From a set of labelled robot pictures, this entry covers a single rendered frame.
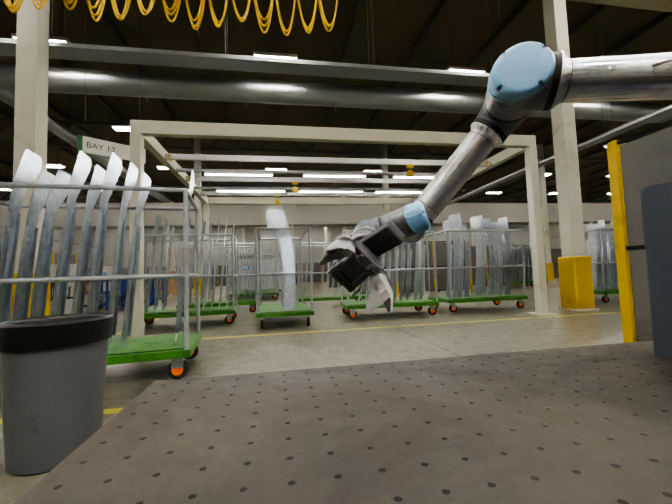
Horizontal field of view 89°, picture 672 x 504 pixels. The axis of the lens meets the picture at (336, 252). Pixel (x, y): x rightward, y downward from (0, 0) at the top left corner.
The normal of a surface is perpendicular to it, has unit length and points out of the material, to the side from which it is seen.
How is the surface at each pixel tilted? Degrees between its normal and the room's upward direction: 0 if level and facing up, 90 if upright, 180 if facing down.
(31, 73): 90
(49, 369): 93
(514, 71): 89
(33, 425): 93
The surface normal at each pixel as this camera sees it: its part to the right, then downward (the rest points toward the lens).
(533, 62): -0.44, -0.07
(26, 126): 0.17, -0.07
